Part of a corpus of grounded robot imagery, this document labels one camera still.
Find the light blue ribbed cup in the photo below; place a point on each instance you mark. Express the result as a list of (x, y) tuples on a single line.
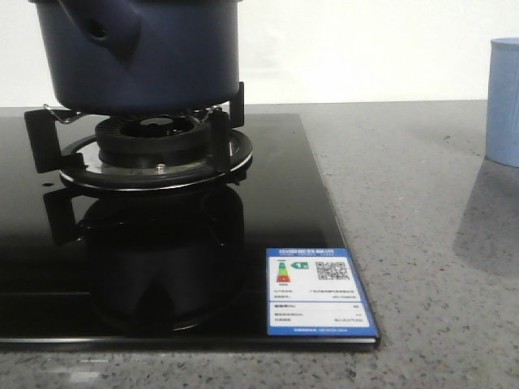
[(502, 102)]

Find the black burner pot support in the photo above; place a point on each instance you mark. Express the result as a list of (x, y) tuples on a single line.
[(79, 165)]

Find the dark blue cooking pot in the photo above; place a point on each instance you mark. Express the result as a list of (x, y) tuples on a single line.
[(141, 57)]

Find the black glass gas stove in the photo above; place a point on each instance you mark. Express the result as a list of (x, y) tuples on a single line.
[(185, 270)]

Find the blue energy label sticker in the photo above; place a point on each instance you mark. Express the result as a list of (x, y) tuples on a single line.
[(316, 292)]

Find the black gas burner head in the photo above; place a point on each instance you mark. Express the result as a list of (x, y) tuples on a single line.
[(145, 143)]

